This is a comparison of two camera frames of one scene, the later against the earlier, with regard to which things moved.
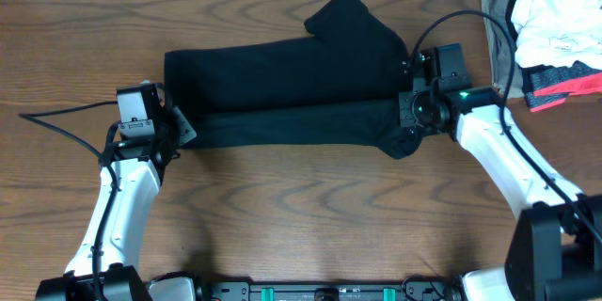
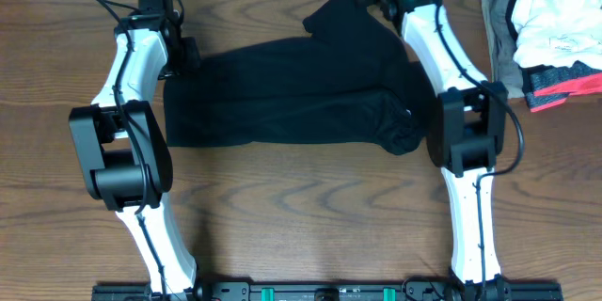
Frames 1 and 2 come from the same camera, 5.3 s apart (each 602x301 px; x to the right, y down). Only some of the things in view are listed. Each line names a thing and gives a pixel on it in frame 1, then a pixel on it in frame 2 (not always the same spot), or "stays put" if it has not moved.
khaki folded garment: (497, 2) stays put
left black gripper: (186, 132) -> (194, 57)
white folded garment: (558, 25) stays put
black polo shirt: (340, 86) stays put
